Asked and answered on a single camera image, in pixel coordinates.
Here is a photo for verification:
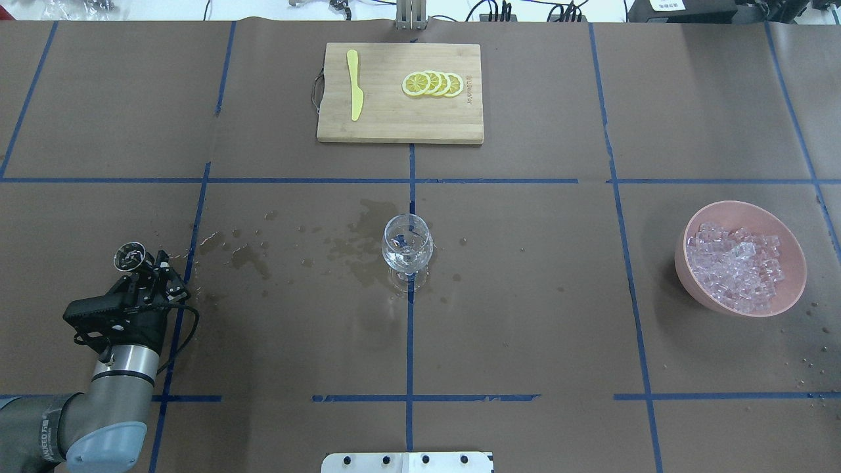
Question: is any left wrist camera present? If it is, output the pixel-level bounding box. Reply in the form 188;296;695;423
62;294;129;344

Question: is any bamboo cutting board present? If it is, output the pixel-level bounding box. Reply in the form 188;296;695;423
316;42;486;146

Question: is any pile of ice cubes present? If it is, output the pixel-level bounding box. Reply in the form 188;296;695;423
685;221;786;314

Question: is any pink bowl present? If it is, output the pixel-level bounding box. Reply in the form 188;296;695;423
675;200;807;317

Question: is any aluminium frame post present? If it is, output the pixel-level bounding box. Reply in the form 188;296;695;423
396;0;428;30

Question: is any lemon slice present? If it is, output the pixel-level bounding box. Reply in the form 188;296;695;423
443;72;465;98
432;71;451;97
401;72;432;97
423;71;443;95

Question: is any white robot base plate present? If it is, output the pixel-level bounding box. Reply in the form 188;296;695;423
320;451;495;472

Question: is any clear wine glass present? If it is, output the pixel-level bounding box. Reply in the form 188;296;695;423
380;213;434;293

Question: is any steel double jigger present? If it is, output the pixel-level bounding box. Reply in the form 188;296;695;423
113;242;154;273

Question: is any yellow plastic knife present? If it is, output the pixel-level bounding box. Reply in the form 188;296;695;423
346;49;365;121

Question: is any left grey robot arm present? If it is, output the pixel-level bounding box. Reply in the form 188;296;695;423
1;242;191;472

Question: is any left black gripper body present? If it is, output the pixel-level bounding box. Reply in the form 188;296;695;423
105;297;171;352

